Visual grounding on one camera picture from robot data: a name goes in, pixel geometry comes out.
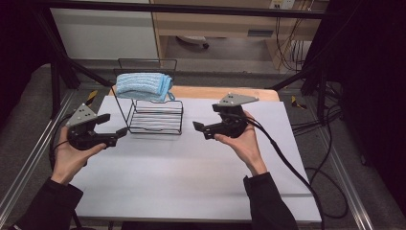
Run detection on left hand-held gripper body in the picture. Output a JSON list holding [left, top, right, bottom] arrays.
[[65, 103, 99, 151]]

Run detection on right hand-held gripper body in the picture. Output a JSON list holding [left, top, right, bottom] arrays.
[[218, 92, 259, 139]]

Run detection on black wire rack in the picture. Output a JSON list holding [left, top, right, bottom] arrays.
[[109, 57, 185, 136]]

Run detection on blue striped towel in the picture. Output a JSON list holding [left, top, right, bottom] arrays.
[[115, 72, 176, 104]]

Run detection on person's right hand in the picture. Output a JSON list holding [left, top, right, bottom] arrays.
[[214, 110, 268, 177]]

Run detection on person's left hand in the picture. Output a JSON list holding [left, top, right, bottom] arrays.
[[51, 126, 107, 186]]

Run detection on wooden table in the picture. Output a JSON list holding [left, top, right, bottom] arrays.
[[108, 83, 281, 103]]

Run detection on white board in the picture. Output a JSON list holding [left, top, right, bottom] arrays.
[[68, 95, 323, 223]]

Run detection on chair base with caster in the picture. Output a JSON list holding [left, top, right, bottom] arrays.
[[175, 34, 211, 51]]

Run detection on light wooden desk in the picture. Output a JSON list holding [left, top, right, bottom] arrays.
[[149, 0, 329, 70]]

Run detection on white cabinet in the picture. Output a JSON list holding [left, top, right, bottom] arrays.
[[47, 0, 160, 60]]

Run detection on black curtain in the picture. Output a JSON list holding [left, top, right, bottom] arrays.
[[305, 0, 406, 219], [0, 0, 56, 128]]

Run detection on white power outlet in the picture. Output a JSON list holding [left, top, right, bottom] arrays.
[[268, 0, 296, 11]]

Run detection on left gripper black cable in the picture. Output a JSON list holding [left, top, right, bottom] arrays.
[[48, 114, 84, 230]]

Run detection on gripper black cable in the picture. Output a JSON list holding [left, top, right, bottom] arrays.
[[48, 114, 84, 230], [236, 113, 326, 230]]

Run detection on aluminium rail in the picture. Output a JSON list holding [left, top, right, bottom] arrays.
[[319, 127, 374, 230], [0, 92, 76, 221]]

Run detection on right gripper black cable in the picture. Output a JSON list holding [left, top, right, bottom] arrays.
[[236, 113, 326, 230]]

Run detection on black frame strut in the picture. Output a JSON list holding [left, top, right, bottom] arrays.
[[267, 61, 329, 124], [32, 6, 113, 120]]

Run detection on black floor cables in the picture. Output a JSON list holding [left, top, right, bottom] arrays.
[[290, 80, 344, 137]]

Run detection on hanging cable bundle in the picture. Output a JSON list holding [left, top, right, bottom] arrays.
[[274, 9, 315, 73]]

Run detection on black horizontal frame bar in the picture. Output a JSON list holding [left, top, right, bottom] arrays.
[[32, 0, 339, 19]]

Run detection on black floor cable loop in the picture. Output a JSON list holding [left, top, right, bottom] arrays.
[[304, 127, 350, 220]]

